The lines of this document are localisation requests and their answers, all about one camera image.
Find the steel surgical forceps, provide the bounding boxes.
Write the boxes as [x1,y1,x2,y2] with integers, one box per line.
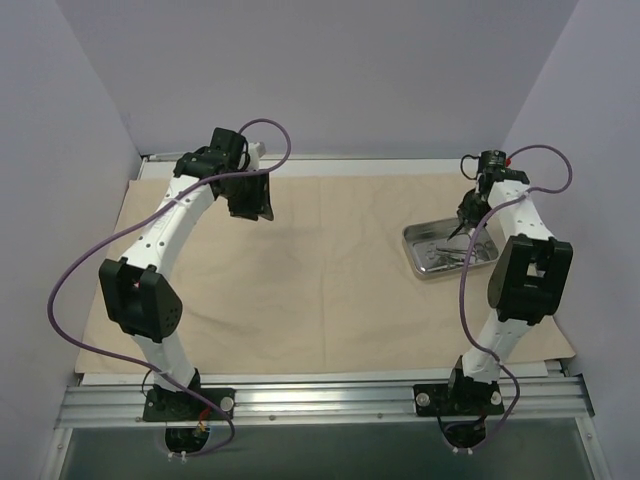
[470,241,495,264]

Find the steel surgical scissors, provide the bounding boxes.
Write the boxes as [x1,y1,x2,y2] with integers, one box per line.
[426,245,467,268]

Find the stainless steel instrument tray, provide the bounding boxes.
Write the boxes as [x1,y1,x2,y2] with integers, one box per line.
[402,218,473,280]

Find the beige cloth wrap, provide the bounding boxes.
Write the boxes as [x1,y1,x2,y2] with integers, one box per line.
[74,172,576,374]

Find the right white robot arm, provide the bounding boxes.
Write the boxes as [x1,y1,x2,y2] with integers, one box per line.
[443,150,573,413]

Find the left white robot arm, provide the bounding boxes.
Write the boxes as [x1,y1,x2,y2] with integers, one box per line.
[99,128,274,419]

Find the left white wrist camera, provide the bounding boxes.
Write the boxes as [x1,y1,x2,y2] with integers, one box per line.
[249,142,266,162]

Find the aluminium right side rail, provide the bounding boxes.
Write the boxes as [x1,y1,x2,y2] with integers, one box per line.
[478,150,506,172]

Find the aluminium rail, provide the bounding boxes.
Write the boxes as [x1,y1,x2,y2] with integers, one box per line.
[478,150,506,172]
[56,362,594,428]

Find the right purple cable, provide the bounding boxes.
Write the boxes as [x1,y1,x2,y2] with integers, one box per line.
[457,144,574,446]

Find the purple cable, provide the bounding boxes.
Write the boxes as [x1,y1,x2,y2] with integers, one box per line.
[47,118,292,459]
[457,144,574,446]

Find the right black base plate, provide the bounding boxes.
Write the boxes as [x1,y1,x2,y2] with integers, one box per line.
[413,382,505,417]

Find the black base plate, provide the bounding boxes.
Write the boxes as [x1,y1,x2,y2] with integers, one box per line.
[413,382,505,417]
[142,386,236,422]

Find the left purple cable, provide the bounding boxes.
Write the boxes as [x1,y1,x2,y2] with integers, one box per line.
[47,118,292,459]

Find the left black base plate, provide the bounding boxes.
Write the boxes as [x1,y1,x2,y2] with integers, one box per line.
[142,386,236,422]

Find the aluminium front rail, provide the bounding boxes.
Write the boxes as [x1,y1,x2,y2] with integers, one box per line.
[56,362,594,428]

